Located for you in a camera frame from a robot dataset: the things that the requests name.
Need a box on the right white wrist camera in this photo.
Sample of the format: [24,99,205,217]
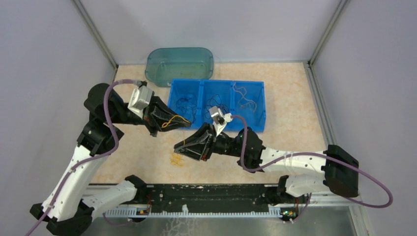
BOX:
[209,106,233,136]

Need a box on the brown cable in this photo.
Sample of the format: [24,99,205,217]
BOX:
[204,104,230,123]
[204,94,225,108]

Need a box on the yellow cable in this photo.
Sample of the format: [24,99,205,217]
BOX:
[232,81,258,112]
[161,115,191,146]

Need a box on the dark blue cable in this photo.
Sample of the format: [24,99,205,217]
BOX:
[175,92,198,112]

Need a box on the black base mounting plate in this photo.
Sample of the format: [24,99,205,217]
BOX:
[116,183,310,214]

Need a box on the blue three-compartment bin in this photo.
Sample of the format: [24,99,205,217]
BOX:
[168,79,267,132]

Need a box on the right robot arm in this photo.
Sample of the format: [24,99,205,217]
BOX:
[174,123,358,203]

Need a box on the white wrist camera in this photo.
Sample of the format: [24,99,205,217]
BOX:
[209,106,233,136]
[127,86,154,118]

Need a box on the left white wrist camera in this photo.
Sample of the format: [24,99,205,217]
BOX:
[127,86,154,118]

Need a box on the teal transparent plastic tub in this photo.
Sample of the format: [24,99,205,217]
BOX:
[145,47,214,87]

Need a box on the white cable duct strip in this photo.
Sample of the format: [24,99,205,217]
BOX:
[105,205,283,219]

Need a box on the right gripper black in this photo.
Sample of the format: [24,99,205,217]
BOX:
[174,122,243,161]

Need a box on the aluminium frame rail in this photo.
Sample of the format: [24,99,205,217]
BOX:
[67,184,363,207]

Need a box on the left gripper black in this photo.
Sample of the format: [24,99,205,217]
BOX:
[109,89,192,136]

